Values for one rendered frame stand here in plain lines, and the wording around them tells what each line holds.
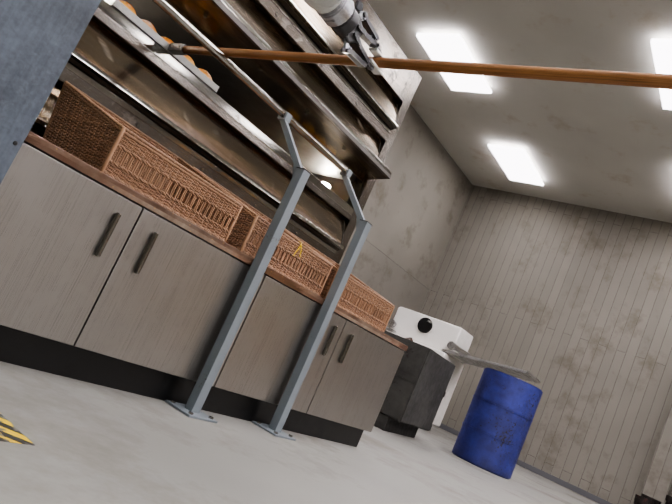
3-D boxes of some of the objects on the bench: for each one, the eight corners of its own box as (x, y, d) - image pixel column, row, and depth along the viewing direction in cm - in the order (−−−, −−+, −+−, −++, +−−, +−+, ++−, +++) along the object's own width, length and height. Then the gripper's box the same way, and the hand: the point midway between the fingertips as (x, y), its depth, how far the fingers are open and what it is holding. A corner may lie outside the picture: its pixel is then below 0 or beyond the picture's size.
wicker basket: (22, 149, 206) (62, 78, 210) (149, 218, 249) (180, 157, 254) (99, 172, 176) (142, 88, 180) (228, 245, 220) (260, 176, 224)
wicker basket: (160, 223, 253) (190, 164, 257) (245, 269, 297) (269, 218, 302) (240, 252, 224) (272, 184, 228) (321, 298, 268) (346, 241, 273)
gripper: (342, -11, 166) (381, 45, 185) (317, 39, 164) (360, 90, 182) (364, -11, 162) (402, 45, 180) (339, 40, 159) (380, 93, 178)
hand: (376, 61), depth 179 cm, fingers closed on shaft, 3 cm apart
